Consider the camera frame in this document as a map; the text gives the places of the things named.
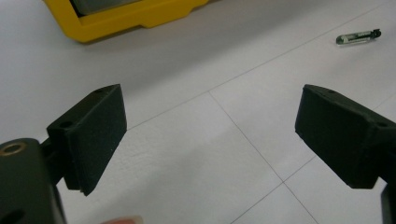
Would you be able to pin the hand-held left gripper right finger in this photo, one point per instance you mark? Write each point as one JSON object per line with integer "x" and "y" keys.
{"x": 342, "y": 137}

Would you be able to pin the small clear glass vial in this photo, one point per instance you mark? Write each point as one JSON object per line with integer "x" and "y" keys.
{"x": 358, "y": 36}

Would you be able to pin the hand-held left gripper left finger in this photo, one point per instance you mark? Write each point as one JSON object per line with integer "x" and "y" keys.
{"x": 93, "y": 137}

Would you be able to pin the yellow plastic box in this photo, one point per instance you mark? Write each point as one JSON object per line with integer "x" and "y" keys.
{"x": 124, "y": 18}

